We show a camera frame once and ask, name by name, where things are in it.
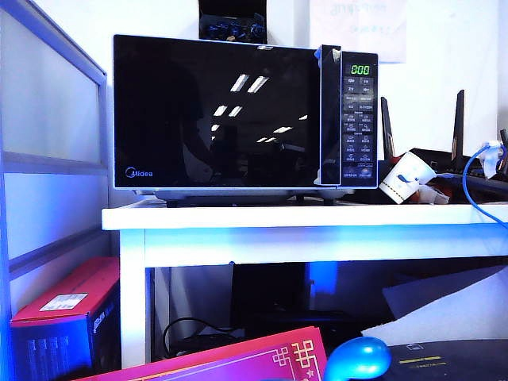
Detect white paper wall notice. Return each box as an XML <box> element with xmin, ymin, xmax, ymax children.
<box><xmin>309</xmin><ymin>0</ymin><xmax>408</xmax><ymax>64</ymax></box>

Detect pink gift box gold pattern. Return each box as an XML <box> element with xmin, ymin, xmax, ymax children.
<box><xmin>73</xmin><ymin>325</ymin><xmax>329</xmax><ymax>381</ymax></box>

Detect black box with gold print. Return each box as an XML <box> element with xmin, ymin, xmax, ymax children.
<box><xmin>384</xmin><ymin>339</ymin><xmax>508</xmax><ymax>381</ymax></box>

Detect black computer tower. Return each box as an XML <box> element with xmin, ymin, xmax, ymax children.
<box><xmin>229</xmin><ymin>262</ymin><xmax>309</xmax><ymax>333</ymax></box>

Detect red and blue router box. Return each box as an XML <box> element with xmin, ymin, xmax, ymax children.
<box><xmin>10</xmin><ymin>256</ymin><xmax>122</xmax><ymax>381</ymax></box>

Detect black power cable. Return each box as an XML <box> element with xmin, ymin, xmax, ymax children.
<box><xmin>162</xmin><ymin>316</ymin><xmax>243</xmax><ymax>358</ymax></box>

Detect white table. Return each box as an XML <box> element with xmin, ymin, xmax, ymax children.
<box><xmin>102</xmin><ymin>202</ymin><xmax>508</xmax><ymax>370</ymax></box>

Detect blue ethernet cable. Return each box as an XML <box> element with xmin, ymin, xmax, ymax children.
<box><xmin>462</xmin><ymin>142</ymin><xmax>508</xmax><ymax>229</ymax></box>

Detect red and white crumpled packet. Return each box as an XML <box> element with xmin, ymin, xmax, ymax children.
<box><xmin>414</xmin><ymin>182</ymin><xmax>453</xmax><ymax>204</ymax></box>

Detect white office partition panel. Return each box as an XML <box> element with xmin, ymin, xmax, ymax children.
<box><xmin>0</xmin><ymin>0</ymin><xmax>110</xmax><ymax>381</ymax></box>

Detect white paper cup blue print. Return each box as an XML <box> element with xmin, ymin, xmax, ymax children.
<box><xmin>379</xmin><ymin>151</ymin><xmax>437</xmax><ymax>206</ymax></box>

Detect grey blue sheet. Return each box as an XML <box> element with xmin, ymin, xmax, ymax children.
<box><xmin>383</xmin><ymin>265</ymin><xmax>508</xmax><ymax>321</ymax></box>

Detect black glass microwave door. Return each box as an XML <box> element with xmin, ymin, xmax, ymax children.
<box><xmin>113</xmin><ymin>34</ymin><xmax>343</xmax><ymax>190</ymax></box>

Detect glossy blue rounded object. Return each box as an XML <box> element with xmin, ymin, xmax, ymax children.
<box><xmin>324</xmin><ymin>336</ymin><xmax>393</xmax><ymax>381</ymax></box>

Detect white cable tag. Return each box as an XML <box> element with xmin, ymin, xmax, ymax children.
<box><xmin>480</xmin><ymin>140</ymin><xmax>508</xmax><ymax>179</ymax></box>

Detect black router with antennas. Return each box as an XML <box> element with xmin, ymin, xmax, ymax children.
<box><xmin>379</xmin><ymin>89</ymin><xmax>508</xmax><ymax>204</ymax></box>

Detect white foam sheet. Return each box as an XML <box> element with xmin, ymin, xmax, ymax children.
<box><xmin>360</xmin><ymin>279</ymin><xmax>508</xmax><ymax>348</ymax></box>

